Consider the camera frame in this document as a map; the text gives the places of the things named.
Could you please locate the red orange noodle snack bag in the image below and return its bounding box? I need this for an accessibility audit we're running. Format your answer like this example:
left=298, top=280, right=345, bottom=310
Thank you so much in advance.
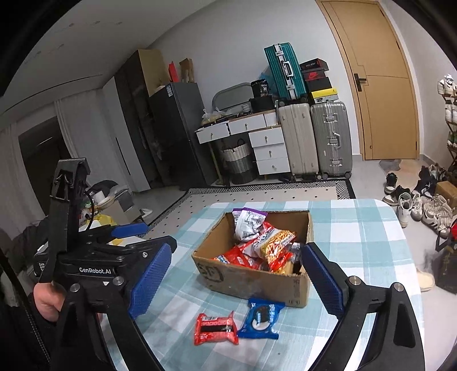
left=259, top=223, right=297, bottom=275

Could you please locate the teal checkered tablecloth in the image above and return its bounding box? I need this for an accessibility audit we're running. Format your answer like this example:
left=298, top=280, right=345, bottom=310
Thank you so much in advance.
left=132, top=198, right=425, bottom=371

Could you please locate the collection of stored shoes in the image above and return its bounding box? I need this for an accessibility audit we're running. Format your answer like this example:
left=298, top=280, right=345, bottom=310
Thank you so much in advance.
left=437, top=73, right=457, bottom=150

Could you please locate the tall dark cabinet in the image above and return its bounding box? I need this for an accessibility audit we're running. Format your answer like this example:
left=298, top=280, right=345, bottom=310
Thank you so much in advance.
left=114, top=49, right=168, bottom=186

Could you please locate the silver suitcase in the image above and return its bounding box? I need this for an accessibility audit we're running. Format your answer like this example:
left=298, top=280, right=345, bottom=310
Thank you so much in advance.
left=310, top=101, right=354, bottom=179

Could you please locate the tall brown carton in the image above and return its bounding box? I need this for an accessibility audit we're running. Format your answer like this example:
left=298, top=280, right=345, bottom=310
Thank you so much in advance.
left=179, top=57, right=195, bottom=83

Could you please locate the person's left hand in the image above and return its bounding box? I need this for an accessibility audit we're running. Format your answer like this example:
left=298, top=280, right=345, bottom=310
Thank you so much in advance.
left=33, top=282, right=68, bottom=323

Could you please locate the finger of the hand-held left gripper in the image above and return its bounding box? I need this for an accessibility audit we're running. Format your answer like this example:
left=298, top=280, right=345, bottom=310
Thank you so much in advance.
left=107, top=223, right=148, bottom=240
left=121, top=235, right=178, bottom=265

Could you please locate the wicker laundry basket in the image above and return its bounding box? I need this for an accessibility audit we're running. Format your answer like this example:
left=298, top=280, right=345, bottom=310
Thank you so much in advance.
left=219, top=141, right=256, bottom=184

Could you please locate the teal suitcase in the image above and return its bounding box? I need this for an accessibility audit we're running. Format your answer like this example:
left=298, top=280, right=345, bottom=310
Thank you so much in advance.
left=264, top=43, right=308, bottom=101

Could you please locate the large black shoe box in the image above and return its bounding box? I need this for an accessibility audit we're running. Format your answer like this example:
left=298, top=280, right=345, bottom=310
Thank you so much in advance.
left=306, top=78, right=332, bottom=92

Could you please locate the pile of loose shoes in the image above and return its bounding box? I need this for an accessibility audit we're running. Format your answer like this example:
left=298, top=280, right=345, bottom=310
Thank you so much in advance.
left=382, top=164, right=457, bottom=239

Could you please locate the grey rounded mirror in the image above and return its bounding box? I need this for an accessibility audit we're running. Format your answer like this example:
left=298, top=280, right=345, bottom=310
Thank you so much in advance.
left=212, top=82, right=252, bottom=111

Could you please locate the blue cookie packet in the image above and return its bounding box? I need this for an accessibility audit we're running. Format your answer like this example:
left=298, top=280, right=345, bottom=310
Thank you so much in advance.
left=236, top=298, right=286, bottom=339

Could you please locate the tan wooden door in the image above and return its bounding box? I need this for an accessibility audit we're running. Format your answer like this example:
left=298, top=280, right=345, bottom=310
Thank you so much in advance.
left=316, top=0, right=429, bottom=161

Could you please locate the red cookie packet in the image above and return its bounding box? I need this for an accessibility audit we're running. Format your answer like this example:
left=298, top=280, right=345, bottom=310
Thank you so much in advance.
left=194, top=311, right=239, bottom=346

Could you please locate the beige suitcase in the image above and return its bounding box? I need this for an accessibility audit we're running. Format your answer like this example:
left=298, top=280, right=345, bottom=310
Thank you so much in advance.
left=278, top=103, right=320, bottom=181

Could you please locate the yellow bag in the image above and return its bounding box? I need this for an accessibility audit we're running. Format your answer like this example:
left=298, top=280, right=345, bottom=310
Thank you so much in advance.
left=86, top=213, right=118, bottom=247

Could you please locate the white slipper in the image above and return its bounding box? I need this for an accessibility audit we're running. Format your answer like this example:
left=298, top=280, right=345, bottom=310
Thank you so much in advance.
left=416, top=267, right=436, bottom=291

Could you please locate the clear plastic bag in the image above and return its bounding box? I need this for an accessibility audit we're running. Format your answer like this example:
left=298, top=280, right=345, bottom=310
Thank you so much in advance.
left=202, top=109, right=229, bottom=126

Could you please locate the yellow white shoe box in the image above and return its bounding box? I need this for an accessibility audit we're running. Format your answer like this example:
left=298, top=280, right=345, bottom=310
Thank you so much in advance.
left=310, top=87, right=338, bottom=104

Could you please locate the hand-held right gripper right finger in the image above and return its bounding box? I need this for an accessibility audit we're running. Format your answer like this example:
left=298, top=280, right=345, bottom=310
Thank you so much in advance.
left=302, top=242, right=425, bottom=371

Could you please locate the person's left forearm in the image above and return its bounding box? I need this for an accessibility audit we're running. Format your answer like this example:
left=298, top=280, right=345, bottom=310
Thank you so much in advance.
left=0, top=278, right=58, bottom=371

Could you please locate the small red snack packet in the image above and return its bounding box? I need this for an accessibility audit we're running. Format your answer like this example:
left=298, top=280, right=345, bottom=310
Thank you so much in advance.
left=230, top=243, right=265, bottom=270

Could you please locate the black printed tub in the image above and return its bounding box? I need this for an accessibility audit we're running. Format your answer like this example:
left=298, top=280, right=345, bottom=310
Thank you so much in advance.
left=251, top=79, right=274, bottom=98

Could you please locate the dark grey refrigerator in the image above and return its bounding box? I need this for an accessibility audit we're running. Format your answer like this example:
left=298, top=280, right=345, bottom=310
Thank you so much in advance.
left=148, top=82, right=218, bottom=186

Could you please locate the white curtain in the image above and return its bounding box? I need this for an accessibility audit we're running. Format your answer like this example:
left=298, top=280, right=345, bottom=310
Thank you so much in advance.
left=53, top=89, right=143, bottom=193

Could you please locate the black storage basket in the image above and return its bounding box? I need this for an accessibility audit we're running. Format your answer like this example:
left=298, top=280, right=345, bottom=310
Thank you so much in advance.
left=249, top=96, right=277, bottom=112

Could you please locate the small brown box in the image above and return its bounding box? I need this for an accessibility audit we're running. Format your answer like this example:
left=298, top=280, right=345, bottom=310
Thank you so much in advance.
left=436, top=181, right=457, bottom=207

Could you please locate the brown cardboard box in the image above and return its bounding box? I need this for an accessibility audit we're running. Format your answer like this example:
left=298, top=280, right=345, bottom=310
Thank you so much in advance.
left=192, top=210, right=315, bottom=308

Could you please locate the grey purple snack packet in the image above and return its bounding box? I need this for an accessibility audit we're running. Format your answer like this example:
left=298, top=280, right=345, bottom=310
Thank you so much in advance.
left=232, top=209, right=247, bottom=240

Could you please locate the dark bag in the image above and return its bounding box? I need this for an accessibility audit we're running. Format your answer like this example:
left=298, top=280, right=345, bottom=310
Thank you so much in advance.
left=434, top=246, right=457, bottom=293

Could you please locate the white purple snack packet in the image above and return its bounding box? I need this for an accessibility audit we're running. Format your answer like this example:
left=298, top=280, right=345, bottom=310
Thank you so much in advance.
left=237, top=210, right=268, bottom=243

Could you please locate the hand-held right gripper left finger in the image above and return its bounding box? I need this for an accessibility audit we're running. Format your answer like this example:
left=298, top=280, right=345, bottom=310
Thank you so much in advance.
left=53, top=244, right=173, bottom=371

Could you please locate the white drawer desk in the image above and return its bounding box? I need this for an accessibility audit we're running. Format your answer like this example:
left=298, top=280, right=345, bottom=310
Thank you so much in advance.
left=195, top=110, right=290, bottom=176

